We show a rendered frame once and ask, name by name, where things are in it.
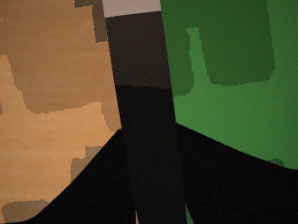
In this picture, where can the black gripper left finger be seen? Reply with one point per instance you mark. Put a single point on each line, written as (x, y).
(101, 194)

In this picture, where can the green mat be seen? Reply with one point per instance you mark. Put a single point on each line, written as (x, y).
(234, 69)

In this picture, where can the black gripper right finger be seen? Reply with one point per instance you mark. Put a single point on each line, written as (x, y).
(225, 186)

